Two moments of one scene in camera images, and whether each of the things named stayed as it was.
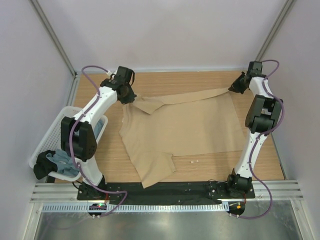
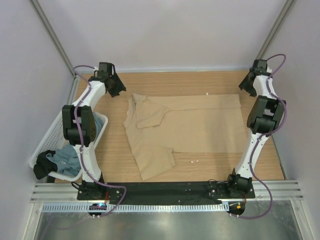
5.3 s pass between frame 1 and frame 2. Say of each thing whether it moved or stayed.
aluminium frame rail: stayed
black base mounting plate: stayed
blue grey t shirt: stayed
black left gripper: moved
